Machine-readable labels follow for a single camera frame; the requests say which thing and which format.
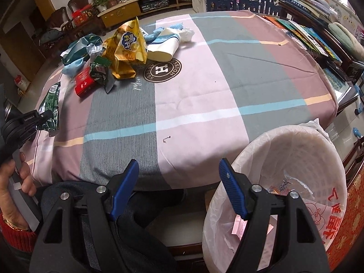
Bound black audio equipment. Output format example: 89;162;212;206
139;0;171;12

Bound green white carton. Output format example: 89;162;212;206
89;56;117;94

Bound red gift box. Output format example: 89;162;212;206
71;4;94;25

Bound white red bag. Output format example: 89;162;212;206
14;74;31;93

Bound white crumpled plastic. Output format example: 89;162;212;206
180;28;195;43

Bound red gold patterned cloth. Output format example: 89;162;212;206
327;162;364;265

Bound dark wooden armchair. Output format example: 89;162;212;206
45;7;74;36
67;0;99;26

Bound pile of books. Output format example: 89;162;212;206
264;0;343;63

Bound dark green gift bag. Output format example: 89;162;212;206
61;33;103;65

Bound pale green cushion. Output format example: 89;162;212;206
328;21;364;63

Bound pink paper slip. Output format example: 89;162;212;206
232;216;273;239

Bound yellow chip bag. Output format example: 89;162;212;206
102;17;149;81

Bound person's left forearm red sleeve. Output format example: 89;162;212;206
0;212;39;251

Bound crumpled silver foil packet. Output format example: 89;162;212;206
85;44;104;63

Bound yellow wooden tv cabinet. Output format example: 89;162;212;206
98;0;200;29

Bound white blue cardboard box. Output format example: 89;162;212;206
146;28;180;61

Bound white lined waste basket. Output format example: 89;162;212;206
202;119;349;273

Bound blue knotted cloth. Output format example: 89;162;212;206
139;23;185;43

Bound potted green plant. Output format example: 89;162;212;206
95;0;121;13

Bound person's left hand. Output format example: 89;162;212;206
0;152;37;230

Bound green snack packet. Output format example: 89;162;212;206
38;82;61;137

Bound light blue plastic bag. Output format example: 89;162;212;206
62;58;88;77

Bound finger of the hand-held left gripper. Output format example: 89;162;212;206
20;109;54;136

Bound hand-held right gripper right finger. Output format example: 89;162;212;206
218;158;330;273

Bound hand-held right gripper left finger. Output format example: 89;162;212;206
28;159;140;273

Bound clear printed plastic wrapper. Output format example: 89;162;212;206
267;176;313;200

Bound plaid pink grey tablecloth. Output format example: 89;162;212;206
31;10;339;191

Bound glass top side table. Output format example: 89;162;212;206
321;60;362;114

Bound dark clothes heap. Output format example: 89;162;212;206
38;28;64;45

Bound person's legs dark trousers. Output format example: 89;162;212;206
40;180;187;273

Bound white plastic waste basket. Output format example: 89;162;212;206
202;125;348;273

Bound gold bracelet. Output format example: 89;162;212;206
1;215;30;232

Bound red cardboard box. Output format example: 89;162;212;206
75;69;96;98

